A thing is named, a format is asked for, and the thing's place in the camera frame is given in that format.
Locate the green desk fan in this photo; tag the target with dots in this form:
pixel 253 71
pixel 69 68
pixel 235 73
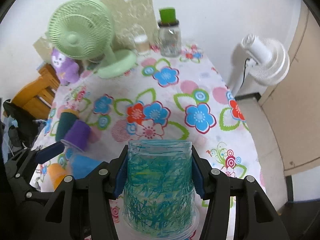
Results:
pixel 83 30

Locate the green cup on jar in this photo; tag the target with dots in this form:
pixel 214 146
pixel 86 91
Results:
pixel 167 15

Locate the white standing fan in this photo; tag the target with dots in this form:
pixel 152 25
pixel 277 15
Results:
pixel 259 63

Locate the purple plush toy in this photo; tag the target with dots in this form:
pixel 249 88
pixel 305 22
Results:
pixel 67 70

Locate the beige door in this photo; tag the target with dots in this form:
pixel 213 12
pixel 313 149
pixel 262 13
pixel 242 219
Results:
pixel 292 106

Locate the green patterned foam mat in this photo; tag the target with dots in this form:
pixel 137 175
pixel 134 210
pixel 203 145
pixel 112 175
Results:
pixel 132 18

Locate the purple cup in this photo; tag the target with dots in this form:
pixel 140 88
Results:
pixel 78 135

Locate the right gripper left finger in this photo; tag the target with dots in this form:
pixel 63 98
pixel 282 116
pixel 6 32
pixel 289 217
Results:
pixel 106 182

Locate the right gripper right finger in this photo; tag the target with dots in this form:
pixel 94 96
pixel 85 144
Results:
pixel 213 185

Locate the wooden chair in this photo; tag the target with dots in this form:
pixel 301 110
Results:
pixel 37 97

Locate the blue cup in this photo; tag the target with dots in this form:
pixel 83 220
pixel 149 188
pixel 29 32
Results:
pixel 81 166

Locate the floral tablecloth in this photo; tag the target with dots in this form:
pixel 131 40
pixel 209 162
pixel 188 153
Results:
pixel 182 98

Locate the dark teal cup orange rim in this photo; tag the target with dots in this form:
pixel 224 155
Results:
pixel 66 121

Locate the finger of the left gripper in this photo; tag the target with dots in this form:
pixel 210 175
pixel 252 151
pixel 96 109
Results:
pixel 49 152

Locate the cotton swab container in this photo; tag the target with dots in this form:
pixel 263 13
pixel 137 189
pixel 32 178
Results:
pixel 142 44

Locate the teal scribbled clear plastic cup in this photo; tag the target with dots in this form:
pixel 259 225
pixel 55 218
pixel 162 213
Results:
pixel 159 195

